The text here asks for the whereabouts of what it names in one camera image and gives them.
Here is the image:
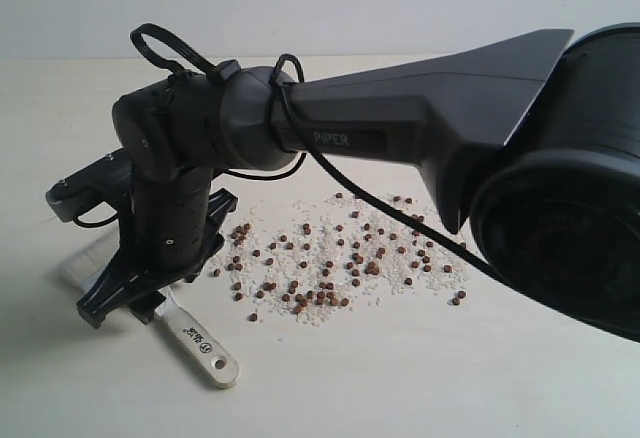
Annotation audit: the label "wide wooden paint brush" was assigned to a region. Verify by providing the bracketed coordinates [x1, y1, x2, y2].
[58, 228, 240, 389]

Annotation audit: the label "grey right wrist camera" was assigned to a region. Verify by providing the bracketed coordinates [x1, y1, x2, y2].
[45, 148, 132, 229]

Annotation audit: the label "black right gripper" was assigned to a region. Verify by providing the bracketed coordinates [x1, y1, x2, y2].
[76, 167, 237, 328]

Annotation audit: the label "brown beans and grains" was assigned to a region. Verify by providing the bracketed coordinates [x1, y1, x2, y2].
[184, 185, 488, 343]

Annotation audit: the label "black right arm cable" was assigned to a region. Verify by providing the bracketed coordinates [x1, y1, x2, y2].
[129, 22, 506, 284]

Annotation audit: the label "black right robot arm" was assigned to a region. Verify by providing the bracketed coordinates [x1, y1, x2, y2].
[77, 23, 639, 341]

